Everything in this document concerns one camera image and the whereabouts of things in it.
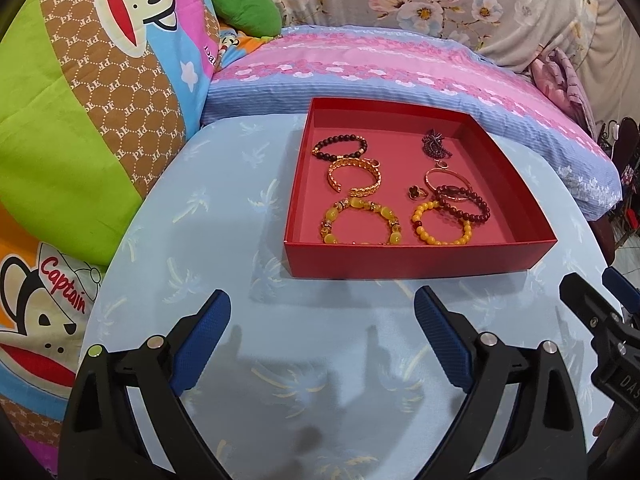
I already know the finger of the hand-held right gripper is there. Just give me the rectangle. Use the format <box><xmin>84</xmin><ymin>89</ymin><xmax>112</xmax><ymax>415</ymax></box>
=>
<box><xmin>602</xmin><ymin>266</ymin><xmax>640</xmax><ymax>313</ymax></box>
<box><xmin>559</xmin><ymin>272</ymin><xmax>628</xmax><ymax>346</ymax></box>

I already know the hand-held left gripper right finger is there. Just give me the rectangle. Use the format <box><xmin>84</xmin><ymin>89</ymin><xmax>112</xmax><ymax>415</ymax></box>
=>
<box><xmin>414</xmin><ymin>286</ymin><xmax>587</xmax><ymax>480</ymax></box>

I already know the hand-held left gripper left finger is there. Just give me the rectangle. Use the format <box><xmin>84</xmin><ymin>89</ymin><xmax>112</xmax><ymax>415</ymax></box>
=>
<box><xmin>59</xmin><ymin>289</ymin><xmax>232</xmax><ymax>480</ymax></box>

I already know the amber round bead bracelet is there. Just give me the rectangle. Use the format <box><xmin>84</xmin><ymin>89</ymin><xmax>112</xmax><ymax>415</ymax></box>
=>
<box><xmin>410</xmin><ymin>200</ymin><xmax>473</xmax><ymax>247</ymax></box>

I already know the red cardboard box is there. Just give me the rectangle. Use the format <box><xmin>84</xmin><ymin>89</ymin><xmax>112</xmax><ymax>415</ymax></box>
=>
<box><xmin>283</xmin><ymin>96</ymin><xmax>558</xmax><ymax>281</ymax></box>

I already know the dark red bead bracelet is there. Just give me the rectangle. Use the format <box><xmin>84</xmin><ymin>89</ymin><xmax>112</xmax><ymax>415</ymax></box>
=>
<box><xmin>435</xmin><ymin>185</ymin><xmax>491</xmax><ymax>224</ymax></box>

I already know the yellow stone beaded bracelet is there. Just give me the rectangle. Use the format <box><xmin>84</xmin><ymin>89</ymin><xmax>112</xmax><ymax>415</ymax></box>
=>
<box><xmin>320</xmin><ymin>199</ymin><xmax>403</xmax><ymax>246</ymax></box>

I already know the thin gold bangle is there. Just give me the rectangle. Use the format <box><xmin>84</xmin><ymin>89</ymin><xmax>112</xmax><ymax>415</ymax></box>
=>
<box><xmin>425</xmin><ymin>167</ymin><xmax>463</xmax><ymax>196</ymax></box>

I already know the gold cuff bracelet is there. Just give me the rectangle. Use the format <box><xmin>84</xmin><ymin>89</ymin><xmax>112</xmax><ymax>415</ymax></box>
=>
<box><xmin>327</xmin><ymin>156</ymin><xmax>382</xmax><ymax>198</ymax></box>

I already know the dark metal rack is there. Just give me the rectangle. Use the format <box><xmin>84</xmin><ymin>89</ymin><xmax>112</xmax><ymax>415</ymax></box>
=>
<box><xmin>597</xmin><ymin>117</ymin><xmax>640</xmax><ymax>261</ymax></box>

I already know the light blue palm print tablecloth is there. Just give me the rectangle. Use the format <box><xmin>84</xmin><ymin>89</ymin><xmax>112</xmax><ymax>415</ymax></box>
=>
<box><xmin>77</xmin><ymin>115</ymin><xmax>621</xmax><ymax>480</ymax></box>

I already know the pink purple crumpled cloth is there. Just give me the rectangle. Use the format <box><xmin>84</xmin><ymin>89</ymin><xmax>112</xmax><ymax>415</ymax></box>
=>
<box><xmin>530</xmin><ymin>47</ymin><xmax>598</xmax><ymax>136</ymax></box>

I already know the monkey cartoon pillow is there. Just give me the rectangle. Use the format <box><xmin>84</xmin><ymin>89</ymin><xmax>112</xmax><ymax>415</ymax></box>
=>
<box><xmin>0</xmin><ymin>0</ymin><xmax>261</xmax><ymax>480</ymax></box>

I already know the pink and blue pillow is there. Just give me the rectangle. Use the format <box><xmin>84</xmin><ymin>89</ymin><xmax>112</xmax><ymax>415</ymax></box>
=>
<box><xmin>200</xmin><ymin>24</ymin><xmax>623</xmax><ymax>221</ymax></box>

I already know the floral bed sheet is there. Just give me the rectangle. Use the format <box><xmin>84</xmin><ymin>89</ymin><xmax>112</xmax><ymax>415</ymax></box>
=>
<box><xmin>225</xmin><ymin>0</ymin><xmax>640</xmax><ymax>126</ymax></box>

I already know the green pillow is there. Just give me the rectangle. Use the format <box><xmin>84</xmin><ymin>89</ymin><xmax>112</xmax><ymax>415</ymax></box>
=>
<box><xmin>207</xmin><ymin>0</ymin><xmax>282</xmax><ymax>38</ymax></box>

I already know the dark chain necklace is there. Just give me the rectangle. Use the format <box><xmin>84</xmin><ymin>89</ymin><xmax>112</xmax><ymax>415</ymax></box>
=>
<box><xmin>421</xmin><ymin>129</ymin><xmax>456</xmax><ymax>171</ymax></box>

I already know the black beaded bracelet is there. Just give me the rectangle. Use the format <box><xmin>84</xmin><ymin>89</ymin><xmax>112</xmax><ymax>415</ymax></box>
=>
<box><xmin>313</xmin><ymin>133</ymin><xmax>368</xmax><ymax>162</ymax></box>

